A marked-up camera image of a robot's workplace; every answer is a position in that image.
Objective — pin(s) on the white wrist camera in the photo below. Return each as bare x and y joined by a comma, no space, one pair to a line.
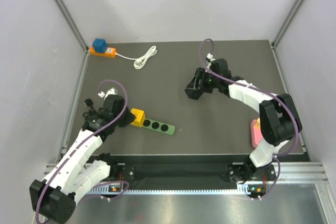
209,59
104,95

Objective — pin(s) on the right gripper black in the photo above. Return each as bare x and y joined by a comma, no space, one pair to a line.
201,74

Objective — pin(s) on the blue plug adapter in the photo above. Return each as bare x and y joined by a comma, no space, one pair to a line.
99,45

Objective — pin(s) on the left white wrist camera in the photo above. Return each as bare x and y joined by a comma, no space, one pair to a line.
104,95

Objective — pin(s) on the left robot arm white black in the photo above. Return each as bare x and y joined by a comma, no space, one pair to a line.
58,193

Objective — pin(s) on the green power strip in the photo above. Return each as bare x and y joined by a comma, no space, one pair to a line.
157,126

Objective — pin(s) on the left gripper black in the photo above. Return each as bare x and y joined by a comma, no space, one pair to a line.
130,118

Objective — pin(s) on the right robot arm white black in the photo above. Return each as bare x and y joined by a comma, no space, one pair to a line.
279,120

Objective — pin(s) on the small yellow plug adapter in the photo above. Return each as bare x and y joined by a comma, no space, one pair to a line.
258,124

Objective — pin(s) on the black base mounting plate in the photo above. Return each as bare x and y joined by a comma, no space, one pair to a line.
186,172

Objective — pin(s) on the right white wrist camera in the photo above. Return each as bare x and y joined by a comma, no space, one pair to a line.
209,59

